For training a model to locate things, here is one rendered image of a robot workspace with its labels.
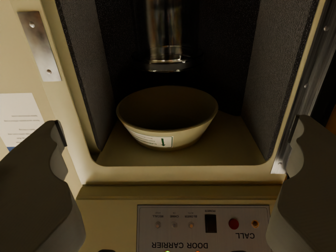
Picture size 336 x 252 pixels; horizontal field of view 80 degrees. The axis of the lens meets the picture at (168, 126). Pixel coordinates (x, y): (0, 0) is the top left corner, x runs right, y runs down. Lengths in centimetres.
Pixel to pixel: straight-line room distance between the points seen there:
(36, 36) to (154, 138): 18
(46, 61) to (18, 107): 67
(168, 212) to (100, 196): 11
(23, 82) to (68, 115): 59
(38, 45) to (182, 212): 28
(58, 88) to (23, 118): 68
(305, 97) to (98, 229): 33
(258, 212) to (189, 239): 11
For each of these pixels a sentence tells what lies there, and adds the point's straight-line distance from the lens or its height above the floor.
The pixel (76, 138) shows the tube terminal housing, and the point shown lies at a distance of 30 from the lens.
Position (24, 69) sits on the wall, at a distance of 84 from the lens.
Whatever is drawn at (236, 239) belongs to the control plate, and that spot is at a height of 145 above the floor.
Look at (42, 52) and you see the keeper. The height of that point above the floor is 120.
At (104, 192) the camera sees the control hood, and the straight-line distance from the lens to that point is 34.
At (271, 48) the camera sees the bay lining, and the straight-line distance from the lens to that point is 32.
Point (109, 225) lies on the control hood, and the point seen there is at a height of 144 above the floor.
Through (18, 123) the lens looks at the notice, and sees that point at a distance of 98.
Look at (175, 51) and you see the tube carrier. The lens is 28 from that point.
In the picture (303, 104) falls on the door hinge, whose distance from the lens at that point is 29.
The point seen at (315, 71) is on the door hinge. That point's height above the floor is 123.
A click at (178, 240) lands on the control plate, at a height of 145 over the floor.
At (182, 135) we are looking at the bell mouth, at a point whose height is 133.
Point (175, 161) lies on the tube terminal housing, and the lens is 31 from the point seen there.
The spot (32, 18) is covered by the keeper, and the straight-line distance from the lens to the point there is 26.
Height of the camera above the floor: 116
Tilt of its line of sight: 32 degrees up
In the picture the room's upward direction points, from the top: 177 degrees clockwise
